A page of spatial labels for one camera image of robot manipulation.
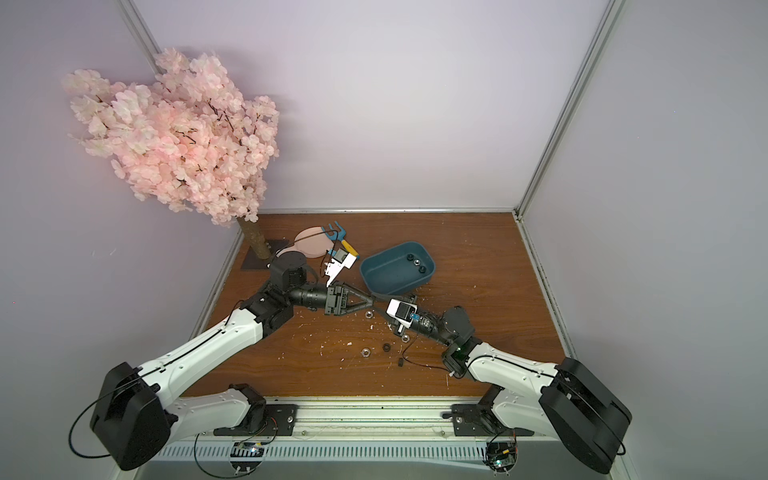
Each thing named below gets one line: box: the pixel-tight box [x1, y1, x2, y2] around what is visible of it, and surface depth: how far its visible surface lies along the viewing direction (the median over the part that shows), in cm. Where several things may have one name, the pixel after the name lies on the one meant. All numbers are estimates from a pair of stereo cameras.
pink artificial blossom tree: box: [64, 48, 280, 260], surface depth 67 cm
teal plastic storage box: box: [360, 241, 437, 296], surface depth 104 cm
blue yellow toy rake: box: [321, 220, 360, 259], surface depth 116 cm
